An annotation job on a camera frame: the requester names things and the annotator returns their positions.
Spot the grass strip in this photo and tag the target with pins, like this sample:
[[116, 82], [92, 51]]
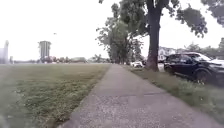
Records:
[[186, 90]]

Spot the black car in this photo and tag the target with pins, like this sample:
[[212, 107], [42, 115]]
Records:
[[190, 65]]

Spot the large tree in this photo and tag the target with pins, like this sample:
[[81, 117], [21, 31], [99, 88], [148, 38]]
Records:
[[153, 43]]

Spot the white car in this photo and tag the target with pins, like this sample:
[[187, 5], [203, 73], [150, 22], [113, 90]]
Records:
[[136, 64]]

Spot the pale tall building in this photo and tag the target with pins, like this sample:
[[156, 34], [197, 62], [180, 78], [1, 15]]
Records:
[[4, 53]]

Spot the grey concrete path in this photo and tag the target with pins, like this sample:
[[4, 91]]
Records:
[[133, 100]]

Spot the group of trees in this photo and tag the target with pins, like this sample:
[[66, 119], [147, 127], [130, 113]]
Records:
[[206, 51]]

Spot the distant row of trees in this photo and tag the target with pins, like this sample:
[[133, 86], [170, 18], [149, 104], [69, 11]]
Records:
[[76, 60]]

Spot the wide grass field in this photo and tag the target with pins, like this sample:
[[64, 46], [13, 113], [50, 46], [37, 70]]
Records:
[[50, 86]]

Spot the tall tower building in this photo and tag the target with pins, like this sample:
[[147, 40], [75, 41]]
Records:
[[44, 50]]

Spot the pale house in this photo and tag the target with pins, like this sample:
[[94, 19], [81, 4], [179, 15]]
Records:
[[165, 52]]

